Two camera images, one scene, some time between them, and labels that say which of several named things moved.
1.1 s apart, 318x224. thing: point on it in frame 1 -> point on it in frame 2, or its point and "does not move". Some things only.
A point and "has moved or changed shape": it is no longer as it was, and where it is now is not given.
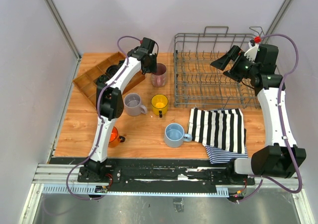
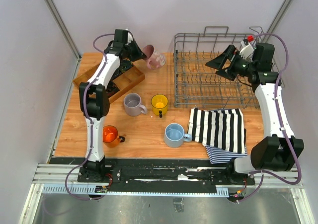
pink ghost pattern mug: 158,79 has moved or changed shape
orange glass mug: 114,139 does not move
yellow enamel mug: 159,103 does not move
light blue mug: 174,136 does not move
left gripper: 154,68 -> 139,55
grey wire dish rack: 197,84 does not move
